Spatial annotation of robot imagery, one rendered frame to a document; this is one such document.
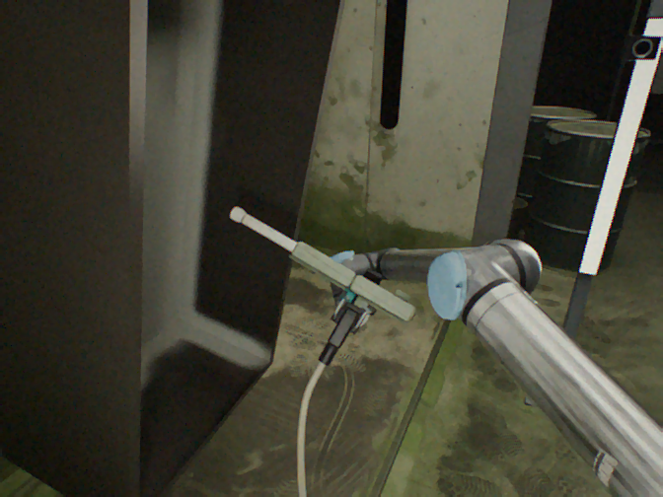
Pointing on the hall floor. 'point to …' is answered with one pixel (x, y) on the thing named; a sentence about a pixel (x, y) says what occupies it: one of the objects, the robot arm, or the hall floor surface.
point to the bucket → (516, 217)
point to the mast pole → (586, 273)
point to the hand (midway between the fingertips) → (357, 300)
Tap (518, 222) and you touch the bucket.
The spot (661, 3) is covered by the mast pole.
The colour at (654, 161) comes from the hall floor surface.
